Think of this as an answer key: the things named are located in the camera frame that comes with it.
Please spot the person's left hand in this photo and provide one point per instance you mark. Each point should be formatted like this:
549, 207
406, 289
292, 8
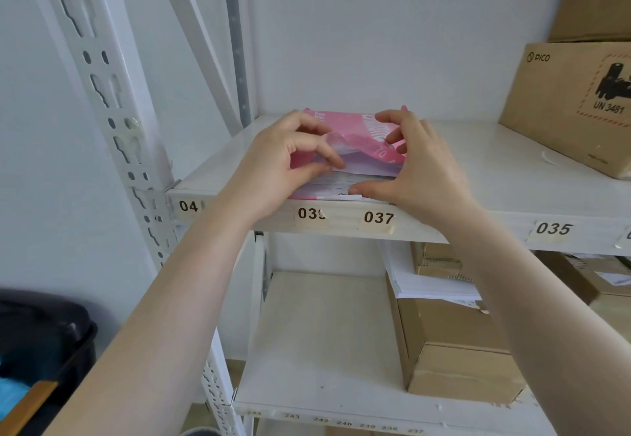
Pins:
268, 164

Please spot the person's right hand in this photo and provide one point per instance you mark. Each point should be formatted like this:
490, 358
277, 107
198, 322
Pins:
429, 174

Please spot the person's right thumb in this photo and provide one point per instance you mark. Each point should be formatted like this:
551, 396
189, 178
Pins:
372, 189

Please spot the person's left thumb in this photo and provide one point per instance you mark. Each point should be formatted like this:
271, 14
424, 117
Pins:
310, 173

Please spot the person's left middle finger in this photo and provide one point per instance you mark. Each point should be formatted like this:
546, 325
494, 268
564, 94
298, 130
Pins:
310, 120

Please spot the pink mailer package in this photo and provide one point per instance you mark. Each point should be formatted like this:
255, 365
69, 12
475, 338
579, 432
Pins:
365, 154

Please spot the person's right forearm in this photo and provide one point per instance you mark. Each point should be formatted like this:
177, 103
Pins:
542, 342

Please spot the person's left forearm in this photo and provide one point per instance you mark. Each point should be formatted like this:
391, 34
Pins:
162, 332

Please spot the beige number label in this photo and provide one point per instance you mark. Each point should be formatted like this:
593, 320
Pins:
552, 229
188, 206
377, 219
310, 215

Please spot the small cardboard box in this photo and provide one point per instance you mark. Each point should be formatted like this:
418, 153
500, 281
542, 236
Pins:
434, 258

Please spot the stack of white papers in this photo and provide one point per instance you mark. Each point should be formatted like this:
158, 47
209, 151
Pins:
424, 283

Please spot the white metal shelving rack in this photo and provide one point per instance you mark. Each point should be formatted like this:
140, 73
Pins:
503, 189

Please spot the large taped cardboard box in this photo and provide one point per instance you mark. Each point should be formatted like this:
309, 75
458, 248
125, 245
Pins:
458, 366

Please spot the printed cardboard box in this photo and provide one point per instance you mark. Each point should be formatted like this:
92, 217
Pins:
552, 105

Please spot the open cardboard box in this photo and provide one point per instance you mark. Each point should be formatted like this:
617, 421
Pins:
572, 273

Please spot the white paper sheet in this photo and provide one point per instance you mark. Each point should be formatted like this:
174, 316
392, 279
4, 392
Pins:
616, 279

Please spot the plain brown cardboard box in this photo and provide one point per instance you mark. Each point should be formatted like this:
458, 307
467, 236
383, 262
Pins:
596, 2

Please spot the black plastic bin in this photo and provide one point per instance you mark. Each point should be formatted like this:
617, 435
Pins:
44, 332

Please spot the orange wooden strip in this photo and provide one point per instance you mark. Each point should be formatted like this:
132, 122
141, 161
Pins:
29, 406

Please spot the blue plastic bag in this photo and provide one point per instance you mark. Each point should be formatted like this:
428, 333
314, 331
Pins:
12, 396

